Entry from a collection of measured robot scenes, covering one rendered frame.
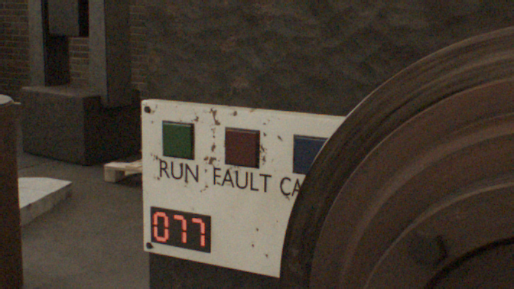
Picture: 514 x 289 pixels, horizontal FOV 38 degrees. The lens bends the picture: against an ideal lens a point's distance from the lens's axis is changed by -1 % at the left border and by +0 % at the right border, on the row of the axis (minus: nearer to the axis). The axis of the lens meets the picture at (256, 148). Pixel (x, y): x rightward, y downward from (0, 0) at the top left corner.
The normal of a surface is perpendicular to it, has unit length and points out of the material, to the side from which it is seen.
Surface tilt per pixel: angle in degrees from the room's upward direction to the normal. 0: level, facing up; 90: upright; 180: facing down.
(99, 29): 90
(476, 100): 90
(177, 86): 90
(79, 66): 90
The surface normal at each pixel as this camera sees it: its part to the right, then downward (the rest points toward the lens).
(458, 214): -0.44, 0.18
